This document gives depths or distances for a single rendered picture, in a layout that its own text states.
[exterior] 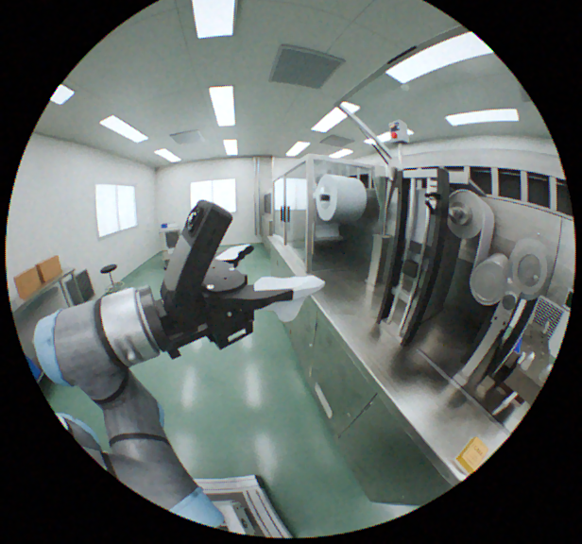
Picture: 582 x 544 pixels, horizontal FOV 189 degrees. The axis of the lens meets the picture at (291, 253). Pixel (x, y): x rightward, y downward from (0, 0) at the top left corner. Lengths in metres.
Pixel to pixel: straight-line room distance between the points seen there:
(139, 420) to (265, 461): 1.15
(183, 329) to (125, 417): 0.13
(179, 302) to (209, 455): 1.31
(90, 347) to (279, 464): 1.24
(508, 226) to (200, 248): 0.94
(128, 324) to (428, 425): 0.56
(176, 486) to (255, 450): 1.17
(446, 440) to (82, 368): 0.61
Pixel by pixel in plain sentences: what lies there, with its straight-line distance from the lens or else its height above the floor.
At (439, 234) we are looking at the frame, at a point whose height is 1.27.
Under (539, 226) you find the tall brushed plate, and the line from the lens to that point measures 0.91.
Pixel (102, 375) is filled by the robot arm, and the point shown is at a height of 1.20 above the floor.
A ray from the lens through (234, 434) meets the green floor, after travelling 1.39.
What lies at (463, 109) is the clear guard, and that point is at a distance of 0.90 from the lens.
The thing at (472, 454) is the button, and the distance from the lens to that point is 0.56.
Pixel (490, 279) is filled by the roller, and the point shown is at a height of 1.19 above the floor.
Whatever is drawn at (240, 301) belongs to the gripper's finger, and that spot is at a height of 1.23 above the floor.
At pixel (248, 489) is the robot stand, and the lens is 1.12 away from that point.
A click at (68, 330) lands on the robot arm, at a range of 0.20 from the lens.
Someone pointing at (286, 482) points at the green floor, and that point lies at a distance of 1.32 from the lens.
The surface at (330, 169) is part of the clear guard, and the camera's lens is 1.05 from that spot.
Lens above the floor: 1.32
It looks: 17 degrees down
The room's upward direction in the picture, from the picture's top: straight up
